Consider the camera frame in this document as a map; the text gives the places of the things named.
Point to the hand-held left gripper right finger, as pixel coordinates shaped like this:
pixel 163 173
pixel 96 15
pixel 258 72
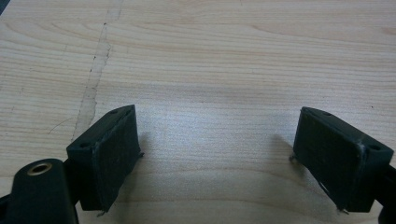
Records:
pixel 336 161

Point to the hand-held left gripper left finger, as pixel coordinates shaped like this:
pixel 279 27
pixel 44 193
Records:
pixel 107 158

